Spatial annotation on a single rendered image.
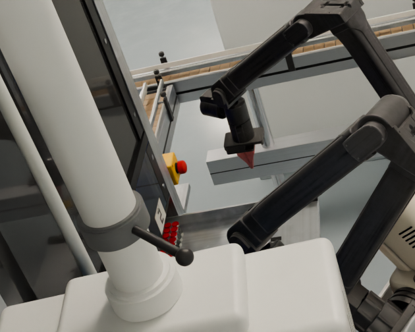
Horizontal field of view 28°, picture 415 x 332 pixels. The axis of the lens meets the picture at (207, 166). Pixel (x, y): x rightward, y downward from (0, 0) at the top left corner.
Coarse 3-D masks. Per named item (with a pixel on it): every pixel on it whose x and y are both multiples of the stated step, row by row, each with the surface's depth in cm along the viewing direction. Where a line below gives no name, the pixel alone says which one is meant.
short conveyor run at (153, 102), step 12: (144, 84) 297; (144, 96) 293; (156, 96) 287; (168, 96) 292; (144, 108) 291; (156, 108) 282; (168, 108) 284; (156, 120) 282; (168, 120) 285; (156, 132) 275; (168, 132) 282; (168, 144) 279
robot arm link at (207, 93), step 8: (216, 88) 200; (200, 96) 210; (208, 96) 208; (216, 96) 200; (224, 96) 200; (240, 96) 205; (200, 104) 211; (208, 104) 209; (216, 104) 208; (224, 104) 201; (232, 104) 203; (208, 112) 210; (216, 112) 208
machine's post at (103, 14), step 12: (96, 0) 202; (108, 24) 207; (108, 36) 206; (120, 48) 213; (120, 60) 211; (132, 84) 218; (132, 96) 216; (144, 120) 222; (156, 144) 229; (156, 156) 227; (168, 180) 234; (180, 204) 242; (168, 216) 238
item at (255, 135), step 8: (248, 120) 207; (232, 128) 208; (240, 128) 207; (248, 128) 208; (256, 128) 213; (232, 136) 211; (240, 136) 208; (248, 136) 209; (256, 136) 210; (224, 144) 211; (232, 144) 210; (240, 144) 209; (248, 144) 209
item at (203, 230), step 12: (240, 204) 233; (252, 204) 232; (180, 216) 236; (192, 216) 236; (204, 216) 236; (216, 216) 235; (228, 216) 235; (240, 216) 234; (192, 228) 236; (204, 228) 234; (216, 228) 233; (228, 228) 231; (192, 240) 231; (204, 240) 230; (216, 240) 228
